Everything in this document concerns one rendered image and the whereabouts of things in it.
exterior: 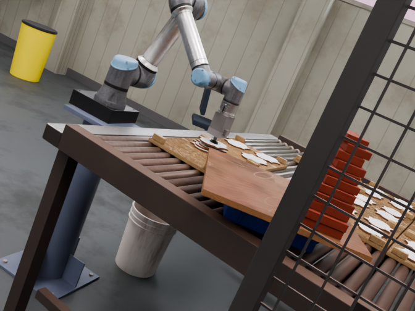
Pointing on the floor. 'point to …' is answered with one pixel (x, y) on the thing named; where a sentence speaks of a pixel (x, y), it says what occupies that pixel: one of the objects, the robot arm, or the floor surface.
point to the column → (67, 230)
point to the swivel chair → (202, 112)
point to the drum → (32, 50)
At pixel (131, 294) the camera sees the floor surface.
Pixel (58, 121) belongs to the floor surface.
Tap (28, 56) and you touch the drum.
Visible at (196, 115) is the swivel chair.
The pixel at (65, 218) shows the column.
